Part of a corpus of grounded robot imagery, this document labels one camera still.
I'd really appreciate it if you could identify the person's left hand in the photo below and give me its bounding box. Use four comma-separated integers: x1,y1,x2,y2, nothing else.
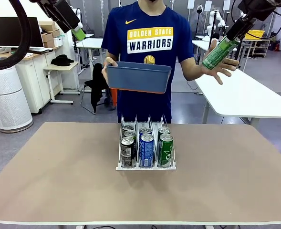
200,39,240,85

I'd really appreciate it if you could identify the small white side table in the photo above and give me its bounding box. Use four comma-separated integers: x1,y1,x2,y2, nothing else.
43,61,80,105

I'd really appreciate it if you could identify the white wire can dispenser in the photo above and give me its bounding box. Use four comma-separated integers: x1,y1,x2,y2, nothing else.
115,114,177,171

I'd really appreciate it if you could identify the person in blue Warriors shirt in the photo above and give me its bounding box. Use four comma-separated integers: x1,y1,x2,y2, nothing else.
101,0,195,124

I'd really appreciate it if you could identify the yellow plastic crate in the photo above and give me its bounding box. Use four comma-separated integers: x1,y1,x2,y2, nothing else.
246,29,266,40

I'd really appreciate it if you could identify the wooden shelf table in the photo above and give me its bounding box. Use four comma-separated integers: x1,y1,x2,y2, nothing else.
242,38,271,58

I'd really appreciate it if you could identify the green soda can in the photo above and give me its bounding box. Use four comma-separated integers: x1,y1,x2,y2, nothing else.
158,133,174,167
157,126,171,137
201,35,241,71

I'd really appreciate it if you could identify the thick black cable hose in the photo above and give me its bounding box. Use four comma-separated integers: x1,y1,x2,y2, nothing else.
0,0,32,71

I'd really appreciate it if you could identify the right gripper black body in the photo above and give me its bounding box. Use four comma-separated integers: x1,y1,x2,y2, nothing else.
238,0,281,22

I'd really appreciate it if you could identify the black stand pole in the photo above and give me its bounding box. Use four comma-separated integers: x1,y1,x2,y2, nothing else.
233,42,245,71
210,10,219,41

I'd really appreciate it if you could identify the blue bin with orange handles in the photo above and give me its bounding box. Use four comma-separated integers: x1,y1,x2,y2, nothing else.
106,61,172,94

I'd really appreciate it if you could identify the white cabinet desk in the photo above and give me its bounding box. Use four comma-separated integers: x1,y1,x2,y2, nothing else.
12,46,62,114

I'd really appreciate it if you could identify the person's left forearm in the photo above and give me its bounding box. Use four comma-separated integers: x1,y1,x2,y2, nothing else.
187,64,204,82

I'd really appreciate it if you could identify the person's right hand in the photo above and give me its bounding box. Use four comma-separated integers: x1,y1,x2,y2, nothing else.
101,58,119,82

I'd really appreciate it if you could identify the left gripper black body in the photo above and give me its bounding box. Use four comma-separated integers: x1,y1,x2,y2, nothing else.
29,0,60,17

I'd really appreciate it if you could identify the white cylindrical air purifier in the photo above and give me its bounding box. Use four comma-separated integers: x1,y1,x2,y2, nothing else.
0,60,33,134

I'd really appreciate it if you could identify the black computer monitor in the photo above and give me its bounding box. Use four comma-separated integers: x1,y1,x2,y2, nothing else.
0,16,45,48

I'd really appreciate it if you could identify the large white rounded table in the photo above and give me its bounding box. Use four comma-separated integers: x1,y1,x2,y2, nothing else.
194,68,281,127

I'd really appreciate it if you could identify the person's right forearm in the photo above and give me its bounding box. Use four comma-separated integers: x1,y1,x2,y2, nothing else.
105,51,119,63

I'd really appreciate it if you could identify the black hat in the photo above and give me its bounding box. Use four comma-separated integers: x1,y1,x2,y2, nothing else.
51,54,74,67

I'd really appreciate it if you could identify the blue Pocari Sweat can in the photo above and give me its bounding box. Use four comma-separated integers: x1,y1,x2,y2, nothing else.
139,127,152,138
140,133,155,168

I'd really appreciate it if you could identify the orange garment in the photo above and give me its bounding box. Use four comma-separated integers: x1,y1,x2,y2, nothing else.
109,87,119,107

